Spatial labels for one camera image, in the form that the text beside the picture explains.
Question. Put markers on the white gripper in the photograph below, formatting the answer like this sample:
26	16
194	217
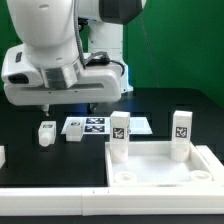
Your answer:
26	85

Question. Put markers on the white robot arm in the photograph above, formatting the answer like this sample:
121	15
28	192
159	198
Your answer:
71	51

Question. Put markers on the white sheet with markers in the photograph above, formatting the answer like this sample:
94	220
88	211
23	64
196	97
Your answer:
101	125

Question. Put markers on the white left fence wall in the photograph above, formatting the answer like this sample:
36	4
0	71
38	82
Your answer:
2	156

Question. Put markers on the white fence wall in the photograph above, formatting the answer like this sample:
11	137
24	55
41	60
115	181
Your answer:
2	156
111	201

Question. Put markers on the white front fence wall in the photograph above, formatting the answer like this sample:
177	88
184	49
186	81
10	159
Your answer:
111	201

